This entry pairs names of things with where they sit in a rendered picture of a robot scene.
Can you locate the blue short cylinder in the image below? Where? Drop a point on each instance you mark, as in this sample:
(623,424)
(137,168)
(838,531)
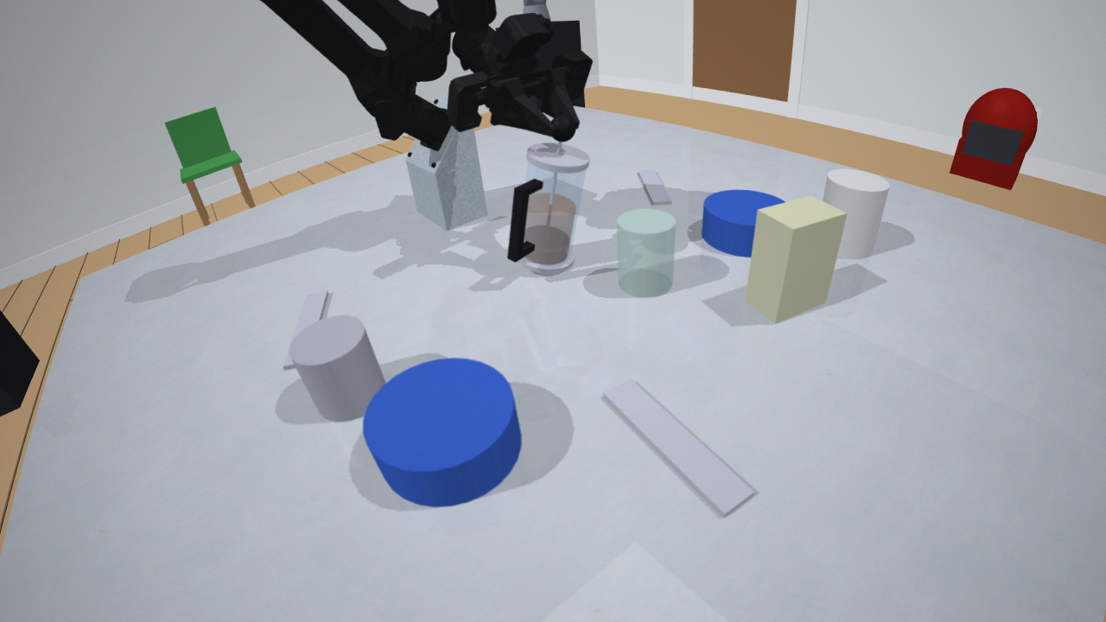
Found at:
(444,432)
(729,219)

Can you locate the pale lavender flat bar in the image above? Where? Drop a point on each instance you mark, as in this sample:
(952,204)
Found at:
(654,187)
(716,483)
(312,311)

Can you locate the french press coffee maker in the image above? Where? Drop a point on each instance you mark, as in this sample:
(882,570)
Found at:
(545,208)

